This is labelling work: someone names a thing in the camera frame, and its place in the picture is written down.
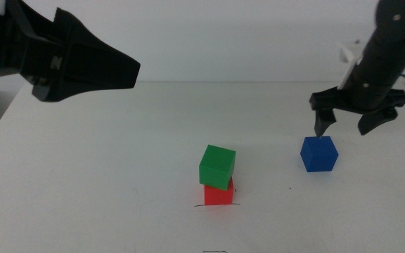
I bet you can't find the blue cube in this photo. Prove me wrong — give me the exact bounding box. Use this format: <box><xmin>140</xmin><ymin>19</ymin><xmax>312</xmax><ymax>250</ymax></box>
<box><xmin>300</xmin><ymin>136</ymin><xmax>340</xmax><ymax>173</ymax></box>

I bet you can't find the green cube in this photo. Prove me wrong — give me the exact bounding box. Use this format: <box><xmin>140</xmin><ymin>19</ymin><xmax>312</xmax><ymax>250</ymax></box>
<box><xmin>198</xmin><ymin>144</ymin><xmax>237</xmax><ymax>191</ymax></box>

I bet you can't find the red cube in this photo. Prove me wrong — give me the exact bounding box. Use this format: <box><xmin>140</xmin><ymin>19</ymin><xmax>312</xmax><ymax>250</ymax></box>
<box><xmin>203</xmin><ymin>177</ymin><xmax>234</xmax><ymax>206</ymax></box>

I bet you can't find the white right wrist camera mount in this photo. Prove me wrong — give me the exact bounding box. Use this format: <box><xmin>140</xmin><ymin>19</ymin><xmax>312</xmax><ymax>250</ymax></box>
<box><xmin>337</xmin><ymin>39</ymin><xmax>366</xmax><ymax>91</ymax></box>

